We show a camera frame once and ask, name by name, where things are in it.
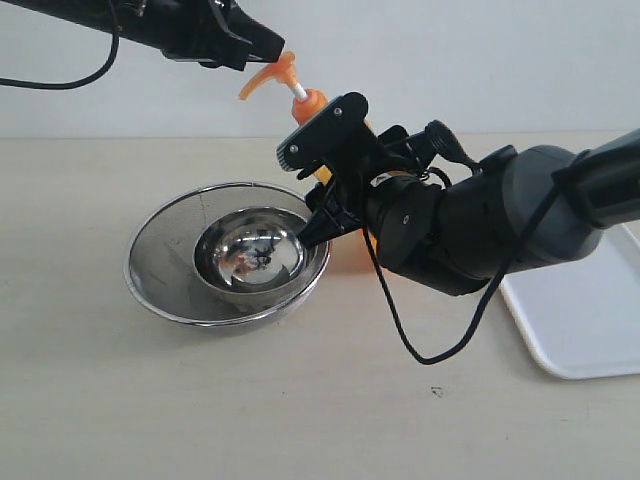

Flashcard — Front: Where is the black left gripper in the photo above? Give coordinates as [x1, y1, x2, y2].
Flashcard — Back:
[149, 1, 285, 71]

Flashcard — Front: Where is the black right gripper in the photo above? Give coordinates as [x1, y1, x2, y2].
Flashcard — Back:
[298, 124, 450, 248]

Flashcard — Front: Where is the orange pump soap bottle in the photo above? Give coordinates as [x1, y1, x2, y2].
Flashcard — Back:
[236, 48, 381, 274]

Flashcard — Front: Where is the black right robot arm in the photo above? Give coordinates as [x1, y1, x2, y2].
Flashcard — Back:
[300, 121, 639, 296]

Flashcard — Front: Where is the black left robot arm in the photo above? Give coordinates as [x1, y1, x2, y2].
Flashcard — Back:
[12, 0, 285, 71]

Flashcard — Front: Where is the small steel inner bowl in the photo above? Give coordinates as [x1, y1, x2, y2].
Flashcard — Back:
[193, 206, 326, 307]

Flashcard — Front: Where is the steel mesh strainer basket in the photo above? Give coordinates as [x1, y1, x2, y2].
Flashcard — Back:
[124, 181, 331, 328]

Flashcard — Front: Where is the white rectangular plastic tray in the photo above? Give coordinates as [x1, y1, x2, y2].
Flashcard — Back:
[500, 225, 639, 380]

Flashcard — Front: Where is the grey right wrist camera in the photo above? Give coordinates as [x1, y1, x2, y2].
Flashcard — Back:
[276, 92, 369, 172]

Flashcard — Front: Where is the black left camera cable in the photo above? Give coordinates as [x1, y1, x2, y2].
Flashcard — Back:
[0, 0, 122, 91]

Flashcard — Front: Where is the black camera cable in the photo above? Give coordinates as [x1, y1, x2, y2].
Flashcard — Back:
[0, 0, 122, 91]
[359, 118, 596, 365]

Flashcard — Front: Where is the black right camera cable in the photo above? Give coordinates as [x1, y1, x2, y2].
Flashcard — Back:
[359, 118, 596, 365]

